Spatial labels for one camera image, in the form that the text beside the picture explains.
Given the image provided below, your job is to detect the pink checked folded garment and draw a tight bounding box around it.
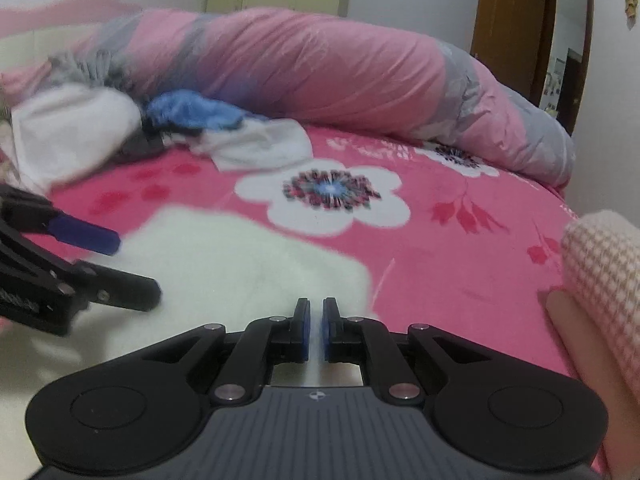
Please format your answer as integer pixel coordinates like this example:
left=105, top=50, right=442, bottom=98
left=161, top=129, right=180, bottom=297
left=560, top=210, right=640, bottom=401

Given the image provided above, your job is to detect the pink floral blanket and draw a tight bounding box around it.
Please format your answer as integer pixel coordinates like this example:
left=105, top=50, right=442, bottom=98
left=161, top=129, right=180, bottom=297
left=30, top=125, right=616, bottom=480

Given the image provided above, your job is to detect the white striped garment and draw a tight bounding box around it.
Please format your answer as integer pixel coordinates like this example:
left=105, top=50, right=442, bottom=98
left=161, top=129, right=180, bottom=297
left=165, top=119, right=313, bottom=171

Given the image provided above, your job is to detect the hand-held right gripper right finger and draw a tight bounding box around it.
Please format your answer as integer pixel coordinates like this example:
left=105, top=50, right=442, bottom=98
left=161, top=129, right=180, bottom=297
left=322, top=297, right=491, bottom=405

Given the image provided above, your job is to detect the dark grey garment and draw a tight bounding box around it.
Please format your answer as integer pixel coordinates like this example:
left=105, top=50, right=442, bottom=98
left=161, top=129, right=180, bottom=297
left=117, top=115, right=166, bottom=158

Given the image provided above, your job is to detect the pink headboard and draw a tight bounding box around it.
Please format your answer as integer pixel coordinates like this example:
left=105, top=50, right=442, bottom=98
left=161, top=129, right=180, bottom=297
left=0, top=0, right=146, bottom=86

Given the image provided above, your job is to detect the blue garment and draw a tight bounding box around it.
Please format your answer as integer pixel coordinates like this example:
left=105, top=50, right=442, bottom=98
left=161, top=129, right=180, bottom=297
left=146, top=90, right=271, bottom=136

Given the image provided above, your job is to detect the white t-shirt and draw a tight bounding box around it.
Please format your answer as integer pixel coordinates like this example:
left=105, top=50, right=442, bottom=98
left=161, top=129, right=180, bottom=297
left=10, top=82, right=143, bottom=193

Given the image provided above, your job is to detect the cream knit sweater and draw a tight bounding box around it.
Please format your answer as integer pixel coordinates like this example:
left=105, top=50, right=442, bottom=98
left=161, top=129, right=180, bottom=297
left=0, top=207, right=373, bottom=411

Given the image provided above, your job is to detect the beige folded garment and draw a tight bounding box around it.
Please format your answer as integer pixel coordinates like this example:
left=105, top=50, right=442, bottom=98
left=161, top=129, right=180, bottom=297
left=545, top=290, right=640, bottom=480

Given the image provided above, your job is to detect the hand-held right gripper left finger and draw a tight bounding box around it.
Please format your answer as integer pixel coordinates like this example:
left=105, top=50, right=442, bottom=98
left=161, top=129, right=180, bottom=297
left=142, top=297, right=312, bottom=405

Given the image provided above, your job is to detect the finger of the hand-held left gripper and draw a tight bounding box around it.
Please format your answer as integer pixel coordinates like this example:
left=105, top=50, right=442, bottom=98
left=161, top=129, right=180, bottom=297
left=67, top=261, right=162, bottom=312
left=30, top=206, right=122, bottom=256

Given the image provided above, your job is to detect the pink and grey duvet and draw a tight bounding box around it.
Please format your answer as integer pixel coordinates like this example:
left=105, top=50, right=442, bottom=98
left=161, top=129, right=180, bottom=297
left=75, top=7, right=576, bottom=186

